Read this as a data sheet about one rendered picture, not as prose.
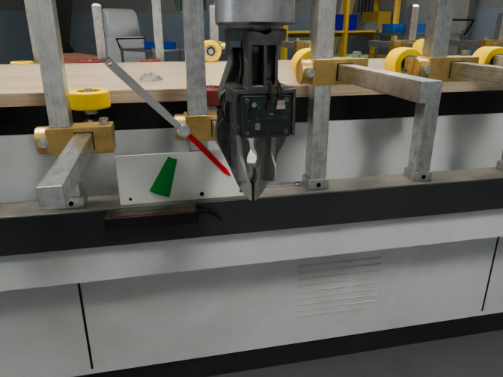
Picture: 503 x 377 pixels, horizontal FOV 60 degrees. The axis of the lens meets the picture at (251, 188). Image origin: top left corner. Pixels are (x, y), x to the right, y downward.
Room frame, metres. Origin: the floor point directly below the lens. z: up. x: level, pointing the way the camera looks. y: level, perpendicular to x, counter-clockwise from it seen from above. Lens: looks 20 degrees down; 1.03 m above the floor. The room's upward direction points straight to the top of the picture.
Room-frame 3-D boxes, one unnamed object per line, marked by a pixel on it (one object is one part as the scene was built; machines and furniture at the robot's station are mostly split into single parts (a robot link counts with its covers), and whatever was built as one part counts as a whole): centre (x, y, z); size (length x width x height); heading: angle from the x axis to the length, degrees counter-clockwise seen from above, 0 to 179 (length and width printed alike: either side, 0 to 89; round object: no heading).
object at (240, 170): (0.52, 0.01, 0.86); 0.06 x 0.03 x 0.09; 12
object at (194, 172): (0.81, 0.13, 0.75); 0.26 x 0.01 x 0.10; 102
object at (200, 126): (0.85, 0.08, 0.85); 0.13 x 0.06 x 0.05; 102
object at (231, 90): (0.52, -0.01, 0.97); 0.09 x 0.08 x 0.12; 12
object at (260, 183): (0.52, -0.02, 0.86); 0.06 x 0.03 x 0.09; 12
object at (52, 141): (0.80, 0.33, 0.83); 0.13 x 0.06 x 0.05; 102
